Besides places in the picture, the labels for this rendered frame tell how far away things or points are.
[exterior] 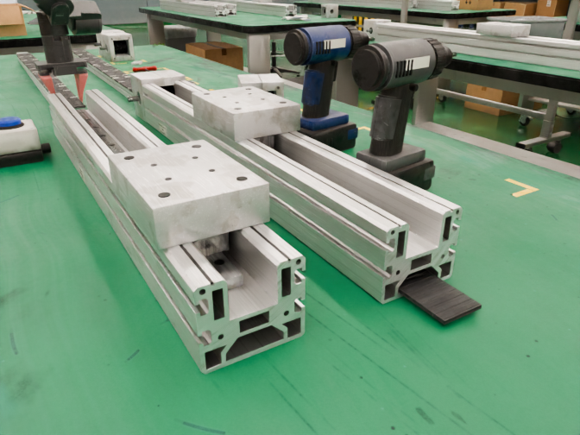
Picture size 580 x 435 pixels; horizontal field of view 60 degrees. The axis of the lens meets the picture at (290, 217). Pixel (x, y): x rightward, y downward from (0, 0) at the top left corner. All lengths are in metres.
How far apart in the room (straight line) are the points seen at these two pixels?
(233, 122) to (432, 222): 0.32
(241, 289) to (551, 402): 0.26
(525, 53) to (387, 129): 1.47
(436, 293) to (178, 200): 0.27
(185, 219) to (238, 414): 0.16
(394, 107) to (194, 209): 0.36
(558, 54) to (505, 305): 1.59
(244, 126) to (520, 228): 0.40
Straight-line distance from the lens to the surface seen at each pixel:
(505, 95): 4.65
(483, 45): 2.23
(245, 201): 0.46
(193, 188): 0.46
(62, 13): 1.20
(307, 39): 0.87
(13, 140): 0.98
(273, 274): 0.43
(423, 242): 0.54
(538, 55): 2.12
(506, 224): 0.72
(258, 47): 3.61
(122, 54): 2.16
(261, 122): 0.73
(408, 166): 0.74
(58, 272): 0.62
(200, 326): 0.41
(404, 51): 0.69
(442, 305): 0.51
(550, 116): 3.63
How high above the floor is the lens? 1.08
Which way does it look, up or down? 26 degrees down
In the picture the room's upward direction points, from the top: straight up
